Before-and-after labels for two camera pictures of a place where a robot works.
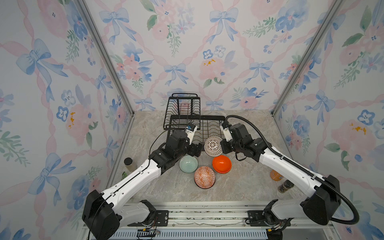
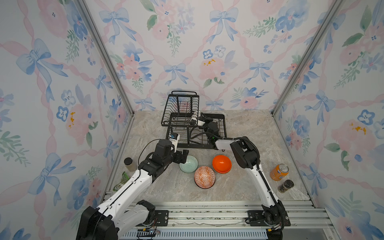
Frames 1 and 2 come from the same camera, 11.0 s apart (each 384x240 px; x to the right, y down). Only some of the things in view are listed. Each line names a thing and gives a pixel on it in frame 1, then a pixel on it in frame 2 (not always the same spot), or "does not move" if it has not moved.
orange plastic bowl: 221,164 does not move
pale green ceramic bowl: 188,164 does not move
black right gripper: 223,144 to 207,121
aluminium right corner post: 333,8 does not move
